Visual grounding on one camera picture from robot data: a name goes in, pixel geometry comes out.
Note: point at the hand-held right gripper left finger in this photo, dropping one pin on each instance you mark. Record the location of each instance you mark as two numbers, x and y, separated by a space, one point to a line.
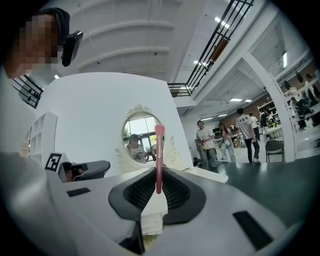
130 197

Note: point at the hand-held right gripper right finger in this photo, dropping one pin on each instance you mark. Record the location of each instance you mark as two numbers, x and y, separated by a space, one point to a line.
182 197

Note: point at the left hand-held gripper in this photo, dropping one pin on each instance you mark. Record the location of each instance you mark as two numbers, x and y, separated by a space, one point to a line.
53 161

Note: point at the pink makeup brush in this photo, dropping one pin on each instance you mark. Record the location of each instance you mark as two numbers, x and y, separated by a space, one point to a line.
159 162

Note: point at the white ornate vanity mirror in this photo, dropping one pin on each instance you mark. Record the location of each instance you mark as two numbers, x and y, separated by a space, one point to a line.
172 152

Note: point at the white cubby shelf unit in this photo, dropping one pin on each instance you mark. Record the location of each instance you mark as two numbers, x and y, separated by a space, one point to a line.
41 135

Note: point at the short black metal railing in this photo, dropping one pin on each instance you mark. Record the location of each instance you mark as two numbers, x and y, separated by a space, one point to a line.
28 91

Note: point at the black folding chair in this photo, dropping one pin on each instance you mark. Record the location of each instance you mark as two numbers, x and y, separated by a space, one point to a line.
273 147

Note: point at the white work table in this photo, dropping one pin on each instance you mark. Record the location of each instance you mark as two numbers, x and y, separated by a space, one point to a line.
272 131

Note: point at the white arch pillar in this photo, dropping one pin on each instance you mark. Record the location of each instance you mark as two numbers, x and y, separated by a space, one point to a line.
282 117

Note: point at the person's head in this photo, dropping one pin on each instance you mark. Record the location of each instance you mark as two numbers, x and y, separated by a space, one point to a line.
32 45

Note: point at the long black metal railing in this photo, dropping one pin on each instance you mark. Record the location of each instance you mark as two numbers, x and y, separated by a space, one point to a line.
212 47

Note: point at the black head-worn camera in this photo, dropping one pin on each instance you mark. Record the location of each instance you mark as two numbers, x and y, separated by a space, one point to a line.
71 46

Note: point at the white wall shelf rack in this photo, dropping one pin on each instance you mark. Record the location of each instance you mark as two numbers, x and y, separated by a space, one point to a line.
303 100

